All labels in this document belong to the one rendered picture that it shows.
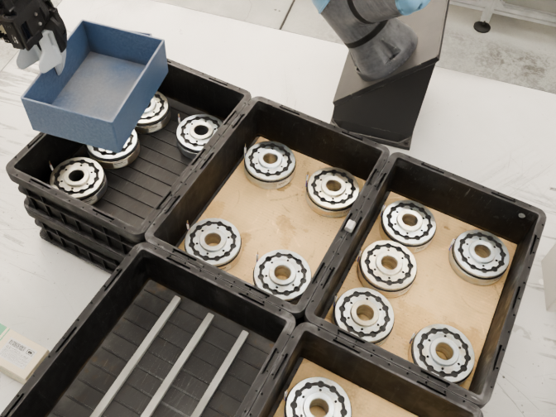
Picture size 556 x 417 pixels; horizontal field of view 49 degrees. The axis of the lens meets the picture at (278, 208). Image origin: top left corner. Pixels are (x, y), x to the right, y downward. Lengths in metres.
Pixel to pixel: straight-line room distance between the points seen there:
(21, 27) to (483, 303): 0.87
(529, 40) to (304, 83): 1.74
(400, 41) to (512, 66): 1.67
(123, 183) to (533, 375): 0.87
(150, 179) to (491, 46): 2.13
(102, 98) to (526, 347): 0.91
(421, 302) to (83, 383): 0.59
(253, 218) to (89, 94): 0.37
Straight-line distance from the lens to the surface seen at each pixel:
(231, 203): 1.19
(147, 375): 1.04
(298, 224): 1.16
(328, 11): 1.31
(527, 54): 3.09
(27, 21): 0.95
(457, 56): 2.95
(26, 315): 1.28
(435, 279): 1.15
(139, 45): 1.08
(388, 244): 1.13
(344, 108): 1.44
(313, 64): 1.67
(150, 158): 1.27
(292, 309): 0.96
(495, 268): 1.16
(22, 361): 1.17
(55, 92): 1.07
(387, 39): 1.35
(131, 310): 1.09
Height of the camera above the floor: 1.79
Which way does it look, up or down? 54 degrees down
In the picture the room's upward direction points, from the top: 4 degrees clockwise
